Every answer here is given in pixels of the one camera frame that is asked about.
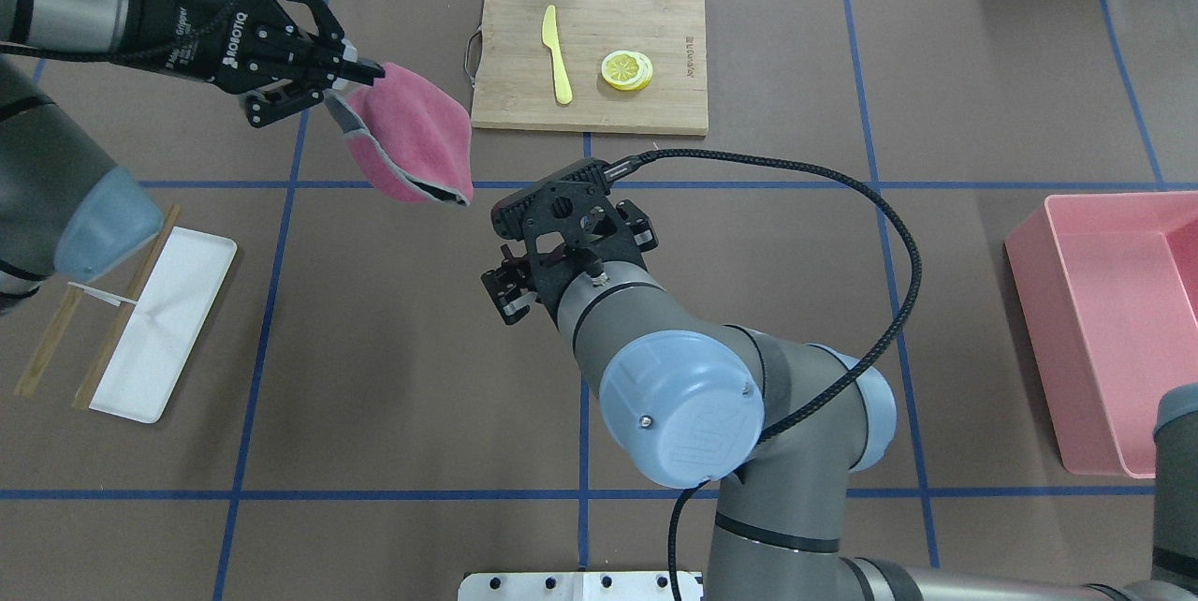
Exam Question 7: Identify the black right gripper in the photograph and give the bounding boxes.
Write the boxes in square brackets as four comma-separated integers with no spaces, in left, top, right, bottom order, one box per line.
[482,200,658,327]

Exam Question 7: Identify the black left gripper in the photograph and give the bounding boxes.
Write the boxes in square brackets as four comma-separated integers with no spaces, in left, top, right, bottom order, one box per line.
[117,0,385,128]

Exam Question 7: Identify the pink cleaning cloth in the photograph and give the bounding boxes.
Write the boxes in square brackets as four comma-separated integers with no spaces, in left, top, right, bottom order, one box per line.
[325,63,474,208]

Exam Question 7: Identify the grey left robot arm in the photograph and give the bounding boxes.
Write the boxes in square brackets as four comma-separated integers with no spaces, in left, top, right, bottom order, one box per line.
[4,0,385,314]

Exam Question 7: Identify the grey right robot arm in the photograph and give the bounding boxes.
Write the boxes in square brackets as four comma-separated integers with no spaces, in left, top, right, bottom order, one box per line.
[482,187,1194,600]

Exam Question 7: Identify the bamboo cutting board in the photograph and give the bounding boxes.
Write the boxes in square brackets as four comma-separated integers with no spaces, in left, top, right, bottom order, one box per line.
[471,0,709,136]

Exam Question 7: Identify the yellow lemon slices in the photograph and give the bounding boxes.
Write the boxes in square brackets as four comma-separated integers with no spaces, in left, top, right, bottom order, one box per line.
[600,50,654,92]

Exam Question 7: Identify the yellow plastic knife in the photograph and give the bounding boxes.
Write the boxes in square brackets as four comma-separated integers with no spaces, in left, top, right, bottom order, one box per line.
[540,4,574,107]

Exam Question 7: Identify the white rectangular tray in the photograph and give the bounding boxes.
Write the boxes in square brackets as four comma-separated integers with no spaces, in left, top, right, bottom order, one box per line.
[87,227,237,423]

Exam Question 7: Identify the wooden cloth rack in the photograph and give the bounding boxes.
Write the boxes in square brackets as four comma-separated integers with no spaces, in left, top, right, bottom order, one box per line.
[14,204,183,409]

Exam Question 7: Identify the pink plastic bin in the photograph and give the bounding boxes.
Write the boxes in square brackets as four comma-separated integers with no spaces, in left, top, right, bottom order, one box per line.
[1005,192,1197,480]

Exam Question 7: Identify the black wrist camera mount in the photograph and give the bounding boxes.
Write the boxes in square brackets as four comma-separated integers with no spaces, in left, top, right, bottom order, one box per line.
[490,158,618,290]

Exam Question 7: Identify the black braided cable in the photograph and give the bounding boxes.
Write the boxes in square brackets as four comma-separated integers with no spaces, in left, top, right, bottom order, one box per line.
[599,148,922,601]

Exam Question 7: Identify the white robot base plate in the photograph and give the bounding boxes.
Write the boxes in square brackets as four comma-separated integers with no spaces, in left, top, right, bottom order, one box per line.
[456,571,674,600]

